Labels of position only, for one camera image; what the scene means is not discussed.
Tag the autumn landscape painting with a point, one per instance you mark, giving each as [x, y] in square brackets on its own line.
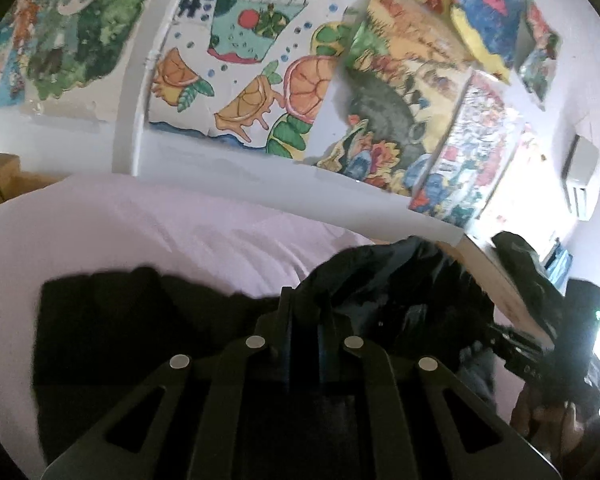
[407, 71]

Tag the white air conditioner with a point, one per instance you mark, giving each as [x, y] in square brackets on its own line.
[581, 177]

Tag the black padded jacket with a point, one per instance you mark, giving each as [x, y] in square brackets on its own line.
[99, 335]

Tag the blond boy painting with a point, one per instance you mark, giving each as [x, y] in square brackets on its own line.
[79, 52]

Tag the dark green garment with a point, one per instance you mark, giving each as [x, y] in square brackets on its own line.
[524, 267]

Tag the white wall pipe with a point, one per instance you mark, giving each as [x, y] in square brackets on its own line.
[151, 32]

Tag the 2024 dragon painting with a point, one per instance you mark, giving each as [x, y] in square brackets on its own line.
[473, 157]

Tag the red-hair child painting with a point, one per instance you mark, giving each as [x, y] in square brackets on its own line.
[538, 70]

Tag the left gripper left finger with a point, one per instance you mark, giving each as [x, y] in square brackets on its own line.
[236, 419]

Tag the pink jellyfish painting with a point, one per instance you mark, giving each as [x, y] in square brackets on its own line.
[489, 30]

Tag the wooden bed frame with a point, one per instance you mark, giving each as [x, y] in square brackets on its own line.
[15, 182]

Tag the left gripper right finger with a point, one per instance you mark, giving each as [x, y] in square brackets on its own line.
[365, 415]

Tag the pink duvet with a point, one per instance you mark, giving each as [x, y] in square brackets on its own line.
[89, 224]

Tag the red-hair girl painting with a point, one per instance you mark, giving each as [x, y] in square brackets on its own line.
[17, 31]

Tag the orange fruit drink painting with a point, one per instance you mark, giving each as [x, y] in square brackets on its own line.
[251, 74]

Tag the right hand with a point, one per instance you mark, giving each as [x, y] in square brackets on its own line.
[554, 430]

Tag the blue hanging cloth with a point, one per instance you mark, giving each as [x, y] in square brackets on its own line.
[558, 264]

